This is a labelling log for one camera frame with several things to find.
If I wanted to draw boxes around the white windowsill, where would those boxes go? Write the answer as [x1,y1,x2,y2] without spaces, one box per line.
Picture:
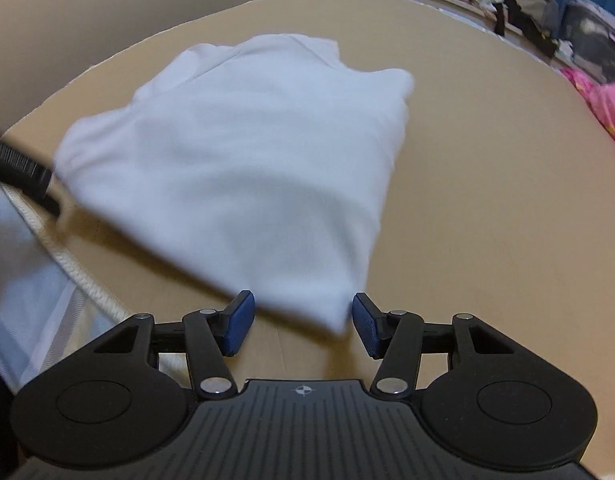
[373,0,555,63]

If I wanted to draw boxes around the pink blanket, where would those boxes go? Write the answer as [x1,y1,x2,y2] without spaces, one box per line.
[559,65,615,155]

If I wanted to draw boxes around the dark storage box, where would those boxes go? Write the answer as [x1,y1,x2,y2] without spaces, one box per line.
[561,0,615,85]

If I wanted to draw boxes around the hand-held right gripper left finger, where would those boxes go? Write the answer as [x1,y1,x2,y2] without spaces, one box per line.
[94,290,256,402]

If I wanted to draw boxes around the white shirt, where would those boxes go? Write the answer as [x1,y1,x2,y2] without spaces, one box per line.
[54,33,416,334]

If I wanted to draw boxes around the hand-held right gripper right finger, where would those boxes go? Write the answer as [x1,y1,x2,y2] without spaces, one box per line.
[351,292,509,402]

